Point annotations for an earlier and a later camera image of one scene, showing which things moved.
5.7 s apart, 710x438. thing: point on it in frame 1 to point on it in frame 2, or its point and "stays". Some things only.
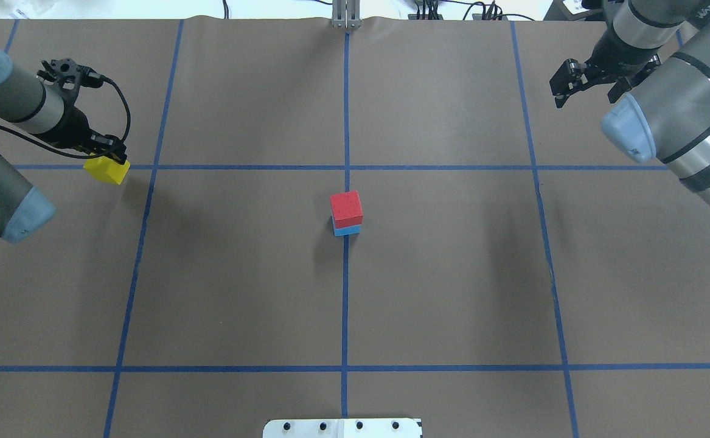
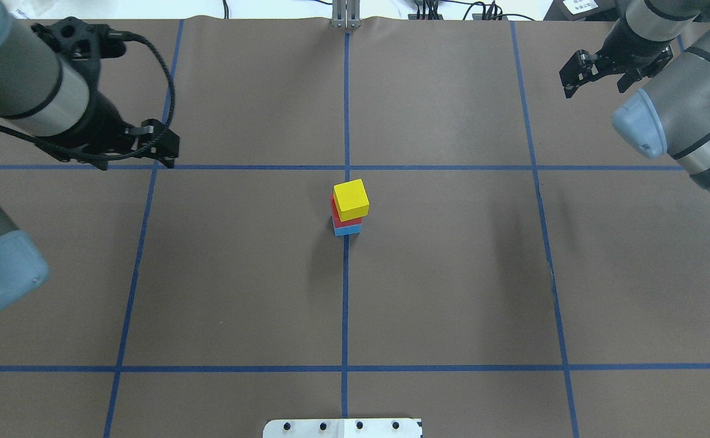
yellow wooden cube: x=106 y=169 to x=351 y=200
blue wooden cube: x=345 y=230 stays
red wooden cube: x=347 y=210 stays
